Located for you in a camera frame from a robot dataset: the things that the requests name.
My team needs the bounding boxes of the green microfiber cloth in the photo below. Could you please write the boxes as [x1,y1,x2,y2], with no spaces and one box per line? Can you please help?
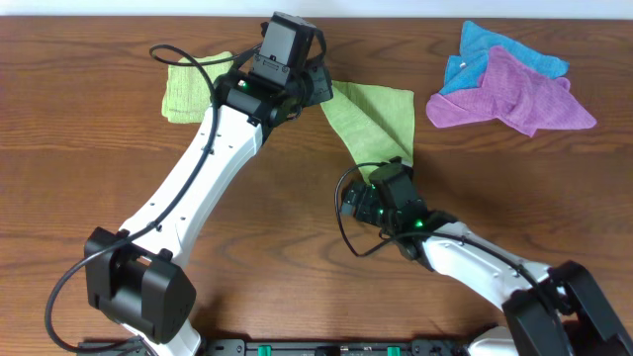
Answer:
[321,81,415,180]

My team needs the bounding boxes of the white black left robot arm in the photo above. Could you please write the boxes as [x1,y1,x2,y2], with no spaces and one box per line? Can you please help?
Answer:
[84,12,332,355]

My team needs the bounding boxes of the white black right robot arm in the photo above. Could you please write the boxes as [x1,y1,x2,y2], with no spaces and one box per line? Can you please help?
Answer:
[334,160,632,356]

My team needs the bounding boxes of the folded green cloth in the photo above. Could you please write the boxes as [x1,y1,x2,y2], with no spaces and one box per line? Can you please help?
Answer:
[161,57,211,124]

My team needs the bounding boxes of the blue microfiber cloth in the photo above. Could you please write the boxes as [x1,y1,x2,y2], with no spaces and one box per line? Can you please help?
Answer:
[439,21,570,95]

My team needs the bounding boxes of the purple microfiber cloth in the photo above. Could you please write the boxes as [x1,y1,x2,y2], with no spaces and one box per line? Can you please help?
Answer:
[426,45,596,136]

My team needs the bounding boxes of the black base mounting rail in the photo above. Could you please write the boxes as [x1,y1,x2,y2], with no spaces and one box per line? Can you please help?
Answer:
[74,339,503,356]

